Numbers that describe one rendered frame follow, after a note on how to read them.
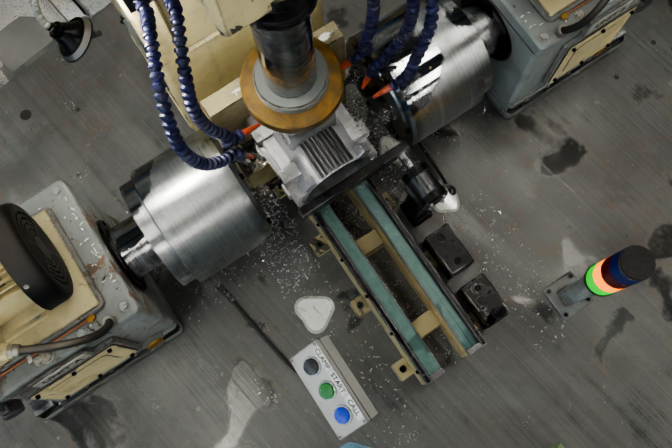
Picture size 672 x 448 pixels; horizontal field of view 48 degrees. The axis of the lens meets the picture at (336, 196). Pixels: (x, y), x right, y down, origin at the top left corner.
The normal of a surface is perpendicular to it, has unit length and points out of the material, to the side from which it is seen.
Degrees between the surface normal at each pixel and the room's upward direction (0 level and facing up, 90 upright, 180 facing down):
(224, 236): 51
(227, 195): 21
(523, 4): 0
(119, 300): 0
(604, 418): 0
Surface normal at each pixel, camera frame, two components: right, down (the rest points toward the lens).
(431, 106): 0.44, 0.50
